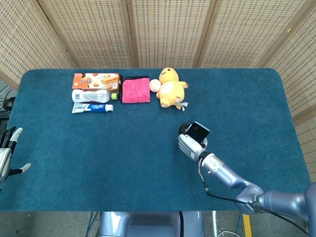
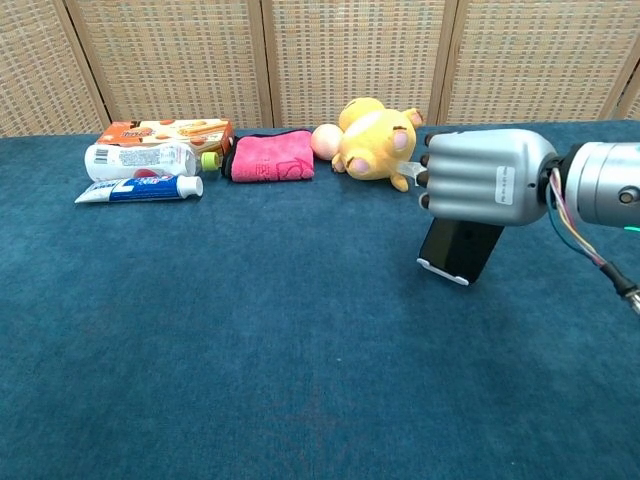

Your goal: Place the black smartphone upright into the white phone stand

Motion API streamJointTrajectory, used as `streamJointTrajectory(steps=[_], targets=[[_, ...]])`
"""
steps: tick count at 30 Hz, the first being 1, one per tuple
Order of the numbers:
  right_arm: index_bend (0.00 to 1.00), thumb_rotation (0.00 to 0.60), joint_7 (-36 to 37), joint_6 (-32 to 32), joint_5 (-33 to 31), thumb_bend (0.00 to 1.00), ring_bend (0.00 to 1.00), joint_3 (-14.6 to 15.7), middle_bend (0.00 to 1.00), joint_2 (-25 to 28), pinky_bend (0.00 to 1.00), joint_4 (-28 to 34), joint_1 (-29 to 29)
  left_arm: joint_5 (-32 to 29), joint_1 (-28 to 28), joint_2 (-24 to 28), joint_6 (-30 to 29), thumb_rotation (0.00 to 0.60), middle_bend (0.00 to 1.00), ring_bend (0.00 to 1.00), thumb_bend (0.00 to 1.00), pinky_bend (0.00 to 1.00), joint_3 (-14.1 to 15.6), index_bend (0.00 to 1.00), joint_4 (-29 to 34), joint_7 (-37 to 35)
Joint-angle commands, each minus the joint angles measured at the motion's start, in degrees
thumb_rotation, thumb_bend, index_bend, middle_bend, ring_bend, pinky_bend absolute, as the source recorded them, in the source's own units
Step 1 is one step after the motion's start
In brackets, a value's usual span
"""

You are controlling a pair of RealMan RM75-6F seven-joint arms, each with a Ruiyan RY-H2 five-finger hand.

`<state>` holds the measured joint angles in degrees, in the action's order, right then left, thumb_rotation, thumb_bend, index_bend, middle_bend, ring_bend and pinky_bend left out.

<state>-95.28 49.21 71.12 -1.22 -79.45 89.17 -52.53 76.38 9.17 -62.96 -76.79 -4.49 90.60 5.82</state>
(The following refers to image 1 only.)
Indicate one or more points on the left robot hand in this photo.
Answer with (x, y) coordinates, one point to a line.
(6, 154)

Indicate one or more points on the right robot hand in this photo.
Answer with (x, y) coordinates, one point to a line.
(191, 143)

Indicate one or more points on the black smartphone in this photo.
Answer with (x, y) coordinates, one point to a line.
(198, 132)

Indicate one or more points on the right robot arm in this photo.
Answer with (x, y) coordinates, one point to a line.
(251, 182)

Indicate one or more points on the yellow plush duck toy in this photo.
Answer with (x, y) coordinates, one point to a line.
(169, 90)

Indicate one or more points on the peach pink ball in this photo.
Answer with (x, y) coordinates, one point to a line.
(155, 86)

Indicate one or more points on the teal table mat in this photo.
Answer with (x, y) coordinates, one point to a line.
(123, 160)

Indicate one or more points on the pink folded cloth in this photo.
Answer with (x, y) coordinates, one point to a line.
(135, 90)

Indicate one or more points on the robot torso base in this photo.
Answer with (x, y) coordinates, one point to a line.
(150, 223)

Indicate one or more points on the blue white toothpaste tube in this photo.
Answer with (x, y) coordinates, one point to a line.
(91, 108)

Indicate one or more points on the white plastic drink bottle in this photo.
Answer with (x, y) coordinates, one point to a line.
(91, 95)

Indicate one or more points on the orange biscuit box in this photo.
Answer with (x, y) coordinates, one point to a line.
(96, 81)

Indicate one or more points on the bamboo folding screen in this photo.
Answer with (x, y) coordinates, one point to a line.
(158, 32)

